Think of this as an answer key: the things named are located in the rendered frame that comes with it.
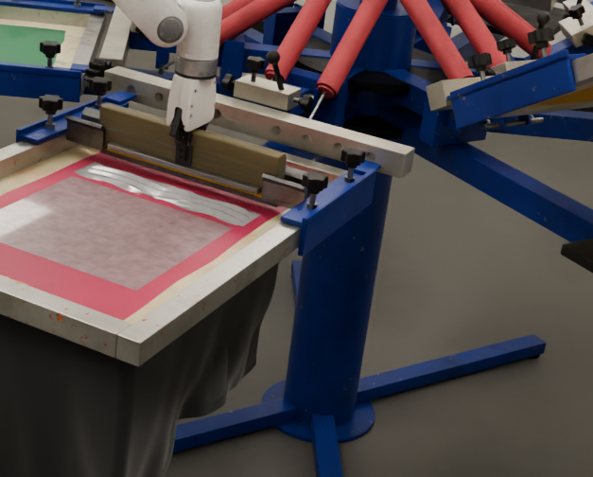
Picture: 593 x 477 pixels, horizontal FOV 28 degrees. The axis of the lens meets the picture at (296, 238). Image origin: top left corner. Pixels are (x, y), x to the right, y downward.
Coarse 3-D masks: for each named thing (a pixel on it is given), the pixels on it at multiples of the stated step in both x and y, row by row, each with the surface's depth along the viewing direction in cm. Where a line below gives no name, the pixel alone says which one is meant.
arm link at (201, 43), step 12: (180, 0) 206; (192, 0) 204; (204, 0) 205; (216, 0) 206; (192, 12) 204; (204, 12) 204; (216, 12) 205; (192, 24) 205; (204, 24) 205; (216, 24) 206; (192, 36) 205; (204, 36) 206; (216, 36) 207; (180, 48) 208; (192, 48) 206; (204, 48) 206; (216, 48) 208; (192, 60) 207; (204, 60) 207
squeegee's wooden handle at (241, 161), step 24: (120, 120) 221; (144, 120) 219; (120, 144) 223; (144, 144) 220; (168, 144) 218; (192, 144) 215; (216, 144) 213; (240, 144) 212; (216, 168) 215; (240, 168) 212; (264, 168) 210
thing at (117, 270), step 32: (224, 192) 218; (128, 224) 200; (160, 224) 202; (192, 224) 203; (224, 224) 205; (256, 224) 207; (64, 256) 187; (96, 256) 188; (128, 256) 189; (160, 256) 191; (192, 256) 192; (64, 288) 177; (96, 288) 179; (128, 288) 180; (160, 288) 181
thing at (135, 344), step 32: (0, 160) 210; (32, 160) 219; (288, 160) 227; (288, 224) 200; (256, 256) 187; (0, 288) 168; (32, 288) 169; (192, 288) 175; (224, 288) 178; (32, 320) 166; (64, 320) 163; (96, 320) 163; (160, 320) 165; (192, 320) 171; (128, 352) 160
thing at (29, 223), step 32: (96, 160) 225; (32, 192) 208; (64, 192) 209; (96, 192) 211; (128, 192) 213; (160, 192) 214; (0, 224) 194; (32, 224) 196; (64, 224) 197; (96, 224) 199; (0, 256) 184; (32, 256) 185
